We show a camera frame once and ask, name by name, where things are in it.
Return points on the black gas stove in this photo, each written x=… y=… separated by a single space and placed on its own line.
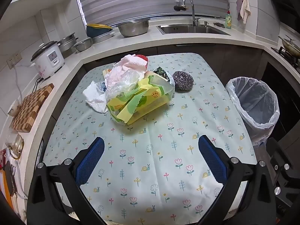
x=289 y=58

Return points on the yellow orange wrapper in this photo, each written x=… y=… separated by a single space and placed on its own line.
x=106 y=72

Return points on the dark range hood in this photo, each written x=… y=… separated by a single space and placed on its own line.
x=286 y=4

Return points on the wall tap water filter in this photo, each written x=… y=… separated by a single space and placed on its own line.
x=178 y=6

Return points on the chrome kitchen faucet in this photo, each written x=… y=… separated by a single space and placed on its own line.
x=192 y=9

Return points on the yellow strainer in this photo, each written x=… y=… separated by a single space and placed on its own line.
x=98 y=25

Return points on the wok with glass lid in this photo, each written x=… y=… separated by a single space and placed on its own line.
x=291 y=46

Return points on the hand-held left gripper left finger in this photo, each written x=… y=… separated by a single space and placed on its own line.
x=91 y=161

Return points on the white rice cooker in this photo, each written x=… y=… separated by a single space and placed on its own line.
x=50 y=59

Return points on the steel rectangular tray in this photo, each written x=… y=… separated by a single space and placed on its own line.
x=103 y=37

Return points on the grey striped window blind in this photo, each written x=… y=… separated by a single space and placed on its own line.
x=140 y=0

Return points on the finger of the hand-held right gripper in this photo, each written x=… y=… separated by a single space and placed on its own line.
x=284 y=192
x=281 y=157

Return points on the white hanging cloth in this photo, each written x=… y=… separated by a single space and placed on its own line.
x=246 y=9

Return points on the blue plastic wrapper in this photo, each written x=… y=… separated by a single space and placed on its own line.
x=102 y=86

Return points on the glass pitcher gold trim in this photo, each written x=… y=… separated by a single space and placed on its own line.
x=14 y=145

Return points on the steel wool scrubber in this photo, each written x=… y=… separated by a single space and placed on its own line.
x=182 y=79

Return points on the small glass cup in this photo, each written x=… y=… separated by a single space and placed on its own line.
x=13 y=109

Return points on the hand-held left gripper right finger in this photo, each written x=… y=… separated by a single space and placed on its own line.
x=211 y=159

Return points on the small steel bowl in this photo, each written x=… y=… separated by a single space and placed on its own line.
x=83 y=45

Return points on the yellow green plastic wrapper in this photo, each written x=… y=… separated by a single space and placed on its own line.
x=145 y=98

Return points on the checkered wooden cutting board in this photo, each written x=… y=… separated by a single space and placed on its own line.
x=30 y=107

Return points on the green dish soap bottle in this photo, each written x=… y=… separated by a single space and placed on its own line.
x=228 y=22

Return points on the large steel colander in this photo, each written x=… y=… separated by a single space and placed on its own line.
x=133 y=28

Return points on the sink soap pump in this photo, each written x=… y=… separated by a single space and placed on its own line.
x=206 y=24

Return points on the wall power outlet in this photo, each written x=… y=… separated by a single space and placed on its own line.
x=14 y=60

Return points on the trash bin with white liner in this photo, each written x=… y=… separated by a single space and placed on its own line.
x=255 y=103

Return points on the purple hanging cloth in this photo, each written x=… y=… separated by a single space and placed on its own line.
x=239 y=7

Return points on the steel kitchen sink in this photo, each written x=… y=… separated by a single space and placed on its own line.
x=187 y=29

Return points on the dark blue basin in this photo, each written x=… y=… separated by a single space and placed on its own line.
x=97 y=32

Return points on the clear plastic bag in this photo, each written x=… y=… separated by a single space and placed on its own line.
x=121 y=79

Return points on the dark scouring pad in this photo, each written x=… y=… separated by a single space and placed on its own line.
x=219 y=24

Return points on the red round object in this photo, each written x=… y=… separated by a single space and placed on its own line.
x=143 y=57

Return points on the floral print tablecloth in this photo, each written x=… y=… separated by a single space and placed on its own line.
x=152 y=121

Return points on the steel steamer pot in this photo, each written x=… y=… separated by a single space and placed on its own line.
x=66 y=44

